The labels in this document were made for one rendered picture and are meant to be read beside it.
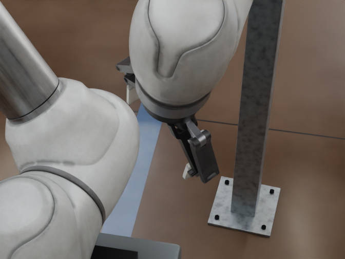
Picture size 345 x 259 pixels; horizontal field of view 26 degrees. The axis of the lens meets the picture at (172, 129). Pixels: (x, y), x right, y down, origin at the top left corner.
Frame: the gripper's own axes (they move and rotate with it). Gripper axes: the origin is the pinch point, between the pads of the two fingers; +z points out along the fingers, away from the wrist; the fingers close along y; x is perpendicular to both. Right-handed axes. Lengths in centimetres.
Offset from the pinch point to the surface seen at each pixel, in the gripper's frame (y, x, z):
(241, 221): -11, -31, 131
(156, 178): 17, -19, 142
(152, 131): 33, -29, 152
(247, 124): 8, -41, 96
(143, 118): 40, -30, 156
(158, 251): -10.9, 7.0, 31.9
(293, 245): -27, -38, 127
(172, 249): -12.0, 4.8, 32.0
